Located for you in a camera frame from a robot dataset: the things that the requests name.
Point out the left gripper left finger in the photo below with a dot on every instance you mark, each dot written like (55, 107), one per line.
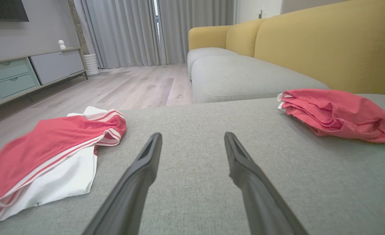
(130, 195)

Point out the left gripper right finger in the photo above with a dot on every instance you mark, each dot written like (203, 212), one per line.
(257, 195)

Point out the red number 23 basketball jersey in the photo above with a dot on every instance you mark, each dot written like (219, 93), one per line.
(32, 143)

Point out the red garment with white trim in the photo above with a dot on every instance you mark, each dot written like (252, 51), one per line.
(342, 111)

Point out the large grey sofa seat cushion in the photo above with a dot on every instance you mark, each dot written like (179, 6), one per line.
(192, 195)

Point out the medium grey sofa seat cushion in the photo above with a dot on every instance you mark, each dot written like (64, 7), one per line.
(244, 78)

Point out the white ribbed cylinder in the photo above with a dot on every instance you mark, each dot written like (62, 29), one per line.
(91, 65)

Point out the white cabinet door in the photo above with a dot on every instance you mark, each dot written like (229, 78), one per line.
(55, 67)

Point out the small grey sofa seat cushion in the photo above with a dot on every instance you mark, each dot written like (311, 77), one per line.
(205, 52)

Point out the narrow yellow sofa backrest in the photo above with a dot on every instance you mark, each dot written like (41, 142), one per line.
(241, 39)

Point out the pale green cabinet drawer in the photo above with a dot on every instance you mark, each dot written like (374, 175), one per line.
(6, 70)
(14, 85)

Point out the wide yellow sofa backrest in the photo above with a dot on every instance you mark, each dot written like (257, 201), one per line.
(326, 49)

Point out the grey pleated curtain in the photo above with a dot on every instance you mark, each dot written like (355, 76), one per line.
(195, 29)
(120, 32)

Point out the small white figurine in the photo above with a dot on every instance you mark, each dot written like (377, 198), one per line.
(61, 45)

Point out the yellow sofa end backrest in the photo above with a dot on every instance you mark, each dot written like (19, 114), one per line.
(205, 37)

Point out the brown wooden pillar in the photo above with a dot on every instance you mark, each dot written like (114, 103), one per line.
(78, 29)

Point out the small wall fixture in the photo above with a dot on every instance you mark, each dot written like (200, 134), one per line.
(261, 13)

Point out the black wall television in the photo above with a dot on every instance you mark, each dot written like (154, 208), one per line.
(3, 9)

